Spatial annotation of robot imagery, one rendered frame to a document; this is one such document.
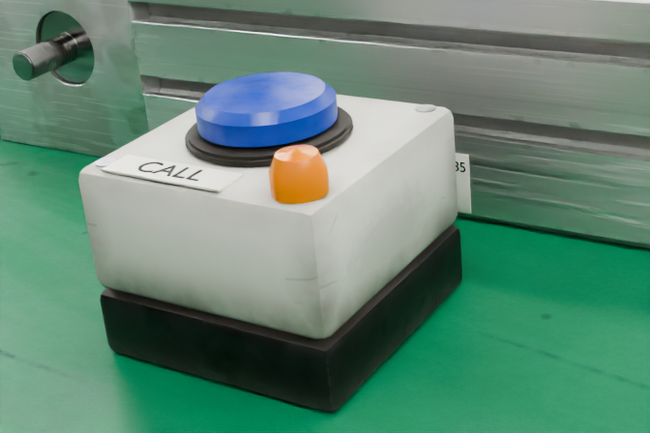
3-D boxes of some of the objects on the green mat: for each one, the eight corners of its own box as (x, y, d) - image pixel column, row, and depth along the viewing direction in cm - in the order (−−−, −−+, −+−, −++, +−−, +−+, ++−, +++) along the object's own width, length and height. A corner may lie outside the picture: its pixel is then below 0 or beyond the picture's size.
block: (-41, 160, 51) (-92, -58, 47) (143, 72, 60) (113, -116, 56) (116, 189, 46) (73, -49, 42) (288, 89, 56) (266, -114, 52)
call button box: (105, 354, 35) (68, 158, 32) (285, 220, 42) (266, 53, 40) (334, 418, 31) (310, 202, 28) (488, 259, 38) (482, 75, 36)
